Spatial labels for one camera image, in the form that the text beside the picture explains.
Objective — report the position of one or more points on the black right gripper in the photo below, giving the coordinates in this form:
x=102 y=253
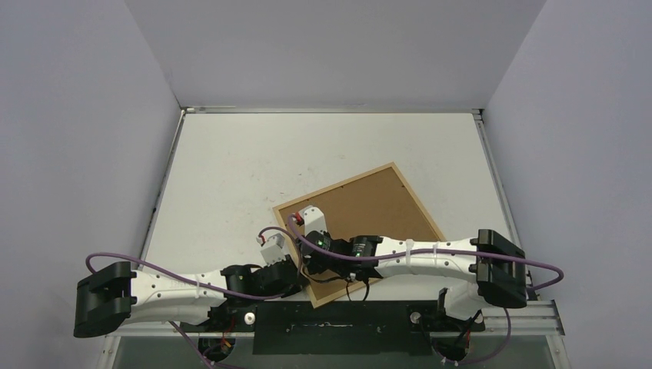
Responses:
x=307 y=244

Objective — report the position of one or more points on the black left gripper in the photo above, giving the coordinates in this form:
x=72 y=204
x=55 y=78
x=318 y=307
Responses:
x=286 y=290

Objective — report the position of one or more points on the wooden picture frame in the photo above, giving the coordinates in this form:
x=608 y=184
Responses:
x=377 y=202

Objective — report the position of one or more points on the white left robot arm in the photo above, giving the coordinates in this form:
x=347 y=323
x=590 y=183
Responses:
x=119 y=294

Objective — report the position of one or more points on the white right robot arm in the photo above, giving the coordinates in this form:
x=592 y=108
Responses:
x=483 y=271

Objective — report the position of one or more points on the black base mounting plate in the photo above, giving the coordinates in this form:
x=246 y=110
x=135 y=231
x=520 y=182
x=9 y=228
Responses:
x=341 y=327

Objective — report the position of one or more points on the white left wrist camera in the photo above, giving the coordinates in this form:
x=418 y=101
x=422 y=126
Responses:
x=272 y=249

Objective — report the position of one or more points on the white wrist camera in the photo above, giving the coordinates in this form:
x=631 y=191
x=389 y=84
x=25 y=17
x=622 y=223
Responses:
x=311 y=219
x=272 y=249

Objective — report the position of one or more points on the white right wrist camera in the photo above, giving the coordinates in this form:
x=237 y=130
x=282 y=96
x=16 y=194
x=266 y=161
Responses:
x=311 y=219

